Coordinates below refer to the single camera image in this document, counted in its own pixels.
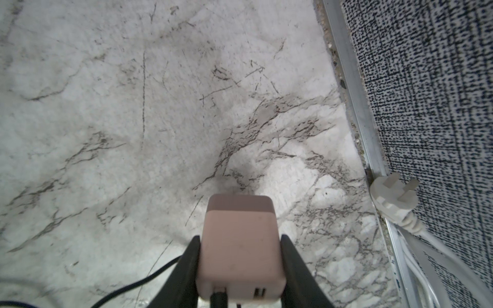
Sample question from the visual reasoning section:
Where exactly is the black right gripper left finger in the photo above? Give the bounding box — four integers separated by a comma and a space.
147, 236, 200, 308

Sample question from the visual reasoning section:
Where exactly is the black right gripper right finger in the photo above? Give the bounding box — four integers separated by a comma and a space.
281, 234, 335, 308

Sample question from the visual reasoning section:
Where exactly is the pink charger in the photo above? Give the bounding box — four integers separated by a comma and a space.
196, 194, 286, 304

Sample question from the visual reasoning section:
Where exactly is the white cord of purple strip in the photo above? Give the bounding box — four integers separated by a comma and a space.
369, 172, 493, 308

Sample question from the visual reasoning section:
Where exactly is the aluminium right side rail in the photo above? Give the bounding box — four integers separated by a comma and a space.
322, 1, 422, 307

